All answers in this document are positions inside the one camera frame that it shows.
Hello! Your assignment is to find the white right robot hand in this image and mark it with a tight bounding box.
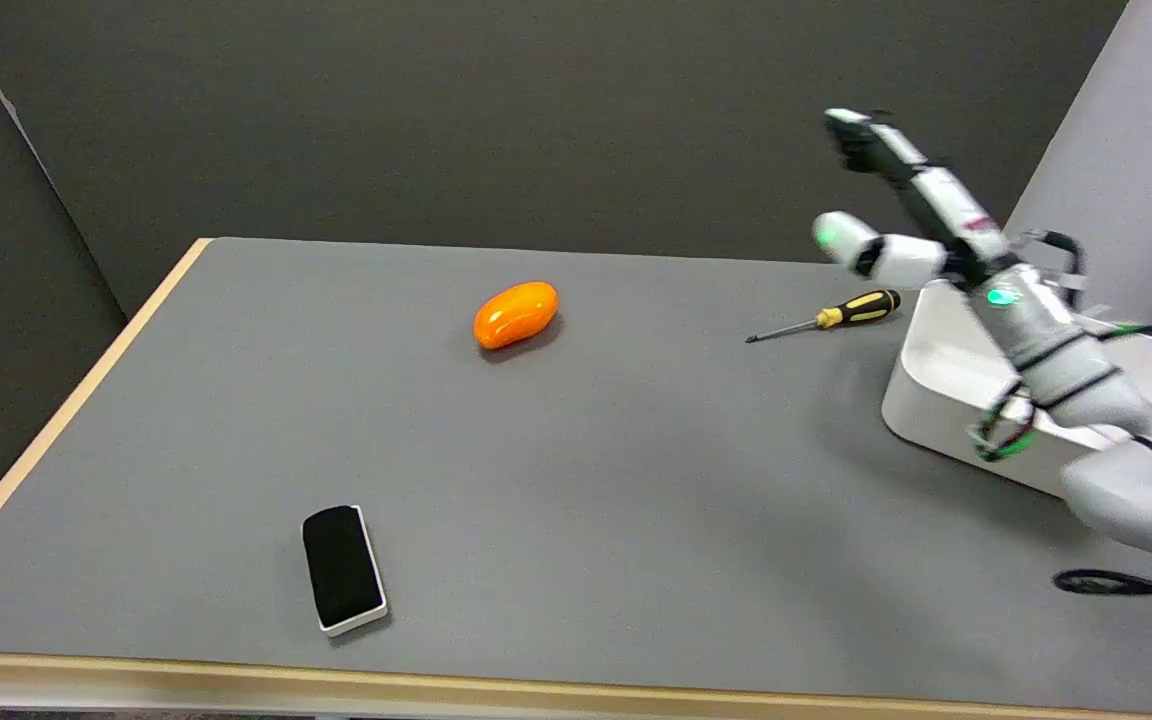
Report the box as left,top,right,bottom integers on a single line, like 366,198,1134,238
812,107,1026,293

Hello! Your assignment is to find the orange mango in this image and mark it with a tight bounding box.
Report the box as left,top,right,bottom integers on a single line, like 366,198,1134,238
473,281,559,351

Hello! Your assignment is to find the white plastic tray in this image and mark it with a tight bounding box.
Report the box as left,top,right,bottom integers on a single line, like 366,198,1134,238
881,279,1152,501

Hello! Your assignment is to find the black white board eraser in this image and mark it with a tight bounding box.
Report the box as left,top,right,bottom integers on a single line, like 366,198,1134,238
301,504,389,638

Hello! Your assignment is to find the yellow black handled screwdriver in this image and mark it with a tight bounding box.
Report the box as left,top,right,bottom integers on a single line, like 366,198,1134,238
745,289,902,345

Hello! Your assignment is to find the green black wire bundle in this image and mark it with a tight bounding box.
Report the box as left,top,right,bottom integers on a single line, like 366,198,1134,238
968,385,1039,463

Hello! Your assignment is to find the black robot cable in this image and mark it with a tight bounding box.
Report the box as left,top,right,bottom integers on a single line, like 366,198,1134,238
1053,568,1152,614

